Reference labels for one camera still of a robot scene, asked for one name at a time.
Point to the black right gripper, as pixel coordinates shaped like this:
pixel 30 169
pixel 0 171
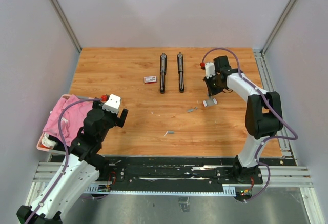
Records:
pixel 211 91

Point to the black stapler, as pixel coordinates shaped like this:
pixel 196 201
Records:
pixel 180 64
pixel 163 71

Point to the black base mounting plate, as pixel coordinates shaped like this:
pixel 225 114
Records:
pixel 175 174

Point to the small white staple tray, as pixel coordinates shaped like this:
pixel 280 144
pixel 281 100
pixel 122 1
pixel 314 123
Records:
pixel 209 102

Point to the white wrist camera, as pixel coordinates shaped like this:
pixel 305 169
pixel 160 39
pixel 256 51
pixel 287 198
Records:
pixel 112 104
pixel 210 70

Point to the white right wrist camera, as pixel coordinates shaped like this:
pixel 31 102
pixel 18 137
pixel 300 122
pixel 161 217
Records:
pixel 210 70

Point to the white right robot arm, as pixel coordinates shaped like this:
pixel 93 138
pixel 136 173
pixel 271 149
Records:
pixel 261 110

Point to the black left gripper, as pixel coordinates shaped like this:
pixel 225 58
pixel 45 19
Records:
pixel 119 120

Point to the pink plastic basket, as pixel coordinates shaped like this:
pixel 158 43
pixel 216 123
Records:
pixel 51 142

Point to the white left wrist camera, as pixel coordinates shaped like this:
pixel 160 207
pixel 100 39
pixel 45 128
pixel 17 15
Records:
pixel 112 104

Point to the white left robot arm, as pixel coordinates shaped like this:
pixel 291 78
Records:
pixel 82 164

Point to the pink cloth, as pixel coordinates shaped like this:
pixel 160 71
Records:
pixel 71 121

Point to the red white staple box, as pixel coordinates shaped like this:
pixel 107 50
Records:
pixel 150 79

